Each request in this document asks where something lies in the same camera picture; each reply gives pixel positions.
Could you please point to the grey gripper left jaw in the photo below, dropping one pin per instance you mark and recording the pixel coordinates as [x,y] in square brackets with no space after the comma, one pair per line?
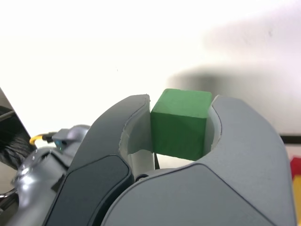
[98,164]

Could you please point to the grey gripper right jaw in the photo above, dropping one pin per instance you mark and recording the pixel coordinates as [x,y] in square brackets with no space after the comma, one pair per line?
[223,193]

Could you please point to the yellow cube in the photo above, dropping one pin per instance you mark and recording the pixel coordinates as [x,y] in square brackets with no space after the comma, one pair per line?
[297,200]

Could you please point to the green cube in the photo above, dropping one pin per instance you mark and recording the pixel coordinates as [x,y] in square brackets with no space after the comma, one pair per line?
[178,131]

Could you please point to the red cube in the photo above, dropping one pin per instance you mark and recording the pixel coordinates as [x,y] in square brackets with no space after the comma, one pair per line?
[296,166]

